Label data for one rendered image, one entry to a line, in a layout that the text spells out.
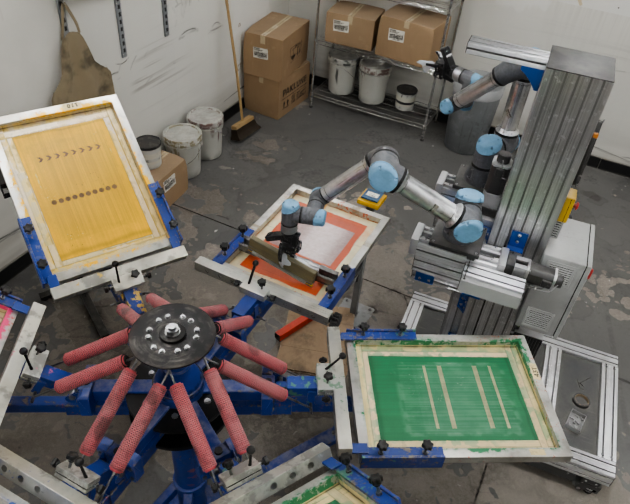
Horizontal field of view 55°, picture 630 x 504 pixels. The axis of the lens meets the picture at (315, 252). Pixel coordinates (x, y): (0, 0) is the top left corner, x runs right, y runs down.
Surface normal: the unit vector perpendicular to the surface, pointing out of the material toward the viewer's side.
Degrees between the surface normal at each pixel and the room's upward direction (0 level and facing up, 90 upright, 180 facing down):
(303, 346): 0
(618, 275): 0
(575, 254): 0
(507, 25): 90
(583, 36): 90
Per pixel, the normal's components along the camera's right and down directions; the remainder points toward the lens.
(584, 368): 0.07, -0.75
